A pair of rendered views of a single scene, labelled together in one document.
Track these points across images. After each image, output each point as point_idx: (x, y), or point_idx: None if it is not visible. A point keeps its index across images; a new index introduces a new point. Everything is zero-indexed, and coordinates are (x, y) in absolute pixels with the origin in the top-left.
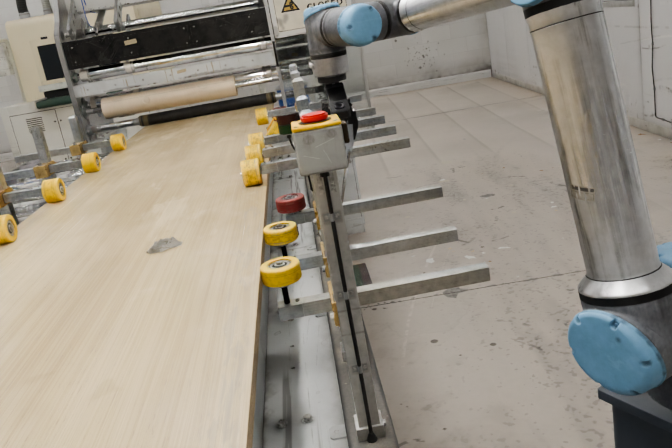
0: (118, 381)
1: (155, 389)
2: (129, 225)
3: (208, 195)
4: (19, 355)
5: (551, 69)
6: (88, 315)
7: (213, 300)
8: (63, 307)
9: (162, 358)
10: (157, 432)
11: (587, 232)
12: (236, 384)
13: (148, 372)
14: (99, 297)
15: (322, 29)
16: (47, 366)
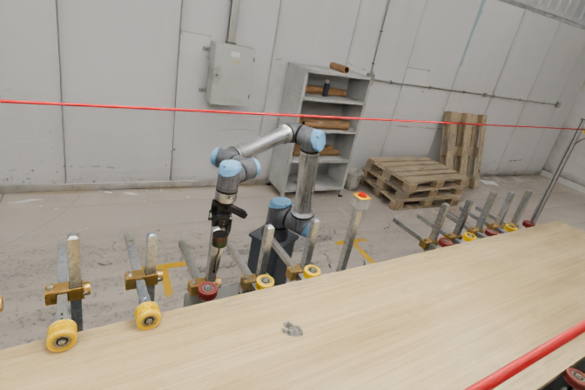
0: (400, 289)
1: (397, 279)
2: (239, 387)
3: (164, 353)
4: (408, 331)
5: (316, 165)
6: (373, 324)
7: (346, 283)
8: (372, 341)
9: (385, 283)
10: (409, 272)
11: (311, 202)
12: (385, 263)
13: (392, 284)
14: (357, 330)
15: (246, 175)
16: (407, 315)
